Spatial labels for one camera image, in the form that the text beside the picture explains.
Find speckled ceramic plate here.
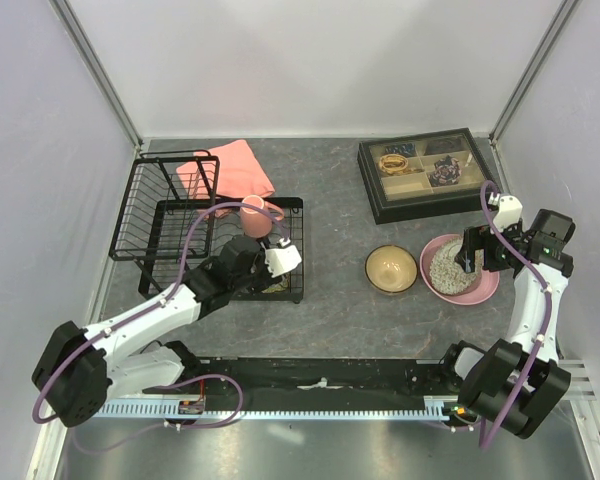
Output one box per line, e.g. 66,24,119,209
429,237,481,296

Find pink plate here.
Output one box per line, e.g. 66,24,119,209
419,234,500,307

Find small white patterned bowl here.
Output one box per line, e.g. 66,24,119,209
262,276,289,294

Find pink ceramic mug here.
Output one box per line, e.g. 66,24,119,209
240,195,284,239

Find brown floral bowl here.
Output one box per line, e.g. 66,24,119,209
365,245,418,295

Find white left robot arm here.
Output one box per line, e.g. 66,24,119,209
32,236,302,428

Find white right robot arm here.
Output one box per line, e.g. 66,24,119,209
437,209,576,439

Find black compartment display box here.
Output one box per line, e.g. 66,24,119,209
357,128,495,225

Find dark floral fabric rosette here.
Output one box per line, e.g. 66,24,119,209
429,155,462,187

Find pink folded cloth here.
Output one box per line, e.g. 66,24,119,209
176,139,275,200

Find blue patterned fabric roll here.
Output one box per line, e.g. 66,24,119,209
385,142,417,158

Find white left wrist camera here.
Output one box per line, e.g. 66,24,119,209
265,239,302,278

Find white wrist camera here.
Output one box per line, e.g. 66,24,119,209
265,239,302,278
487,193,523,232

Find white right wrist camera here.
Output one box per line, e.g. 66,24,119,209
487,193,523,232

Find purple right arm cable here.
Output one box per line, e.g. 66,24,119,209
429,179,554,449

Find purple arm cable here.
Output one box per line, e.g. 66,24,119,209
429,179,554,449
31,201,291,455

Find black wire dish rack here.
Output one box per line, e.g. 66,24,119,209
109,150,304,304

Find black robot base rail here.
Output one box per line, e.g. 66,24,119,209
144,355,461,414

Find gold bracelet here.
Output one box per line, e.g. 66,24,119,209
378,152,412,176

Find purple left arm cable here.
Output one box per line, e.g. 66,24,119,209
31,201,291,455

